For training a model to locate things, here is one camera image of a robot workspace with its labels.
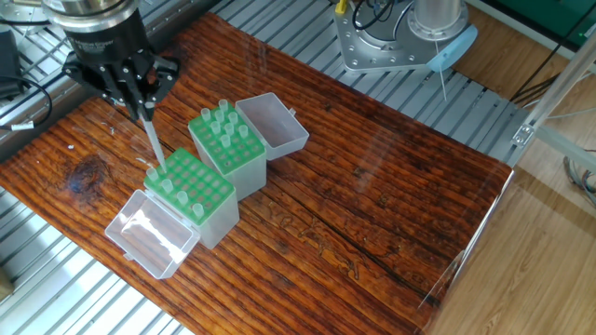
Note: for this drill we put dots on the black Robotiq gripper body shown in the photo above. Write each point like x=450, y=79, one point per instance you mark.
x=110, y=54

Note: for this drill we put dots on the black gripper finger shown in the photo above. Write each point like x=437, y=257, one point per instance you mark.
x=104, y=86
x=160, y=82

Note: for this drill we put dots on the perforated silver metal plate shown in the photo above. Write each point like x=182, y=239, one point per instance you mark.
x=23, y=11

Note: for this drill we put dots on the small black device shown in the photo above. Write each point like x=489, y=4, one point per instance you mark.
x=6, y=56

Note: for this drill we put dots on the green rack clear tip box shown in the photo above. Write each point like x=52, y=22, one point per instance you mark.
x=200, y=200
x=247, y=177

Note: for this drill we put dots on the small yellow tag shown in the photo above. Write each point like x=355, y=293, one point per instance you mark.
x=341, y=6

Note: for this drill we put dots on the glossy wooden table board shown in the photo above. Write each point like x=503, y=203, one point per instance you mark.
x=372, y=186

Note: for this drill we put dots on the silver robot mount plate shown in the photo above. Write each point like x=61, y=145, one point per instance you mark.
x=382, y=46

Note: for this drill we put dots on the aluminium frame post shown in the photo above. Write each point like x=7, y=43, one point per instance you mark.
x=559, y=112

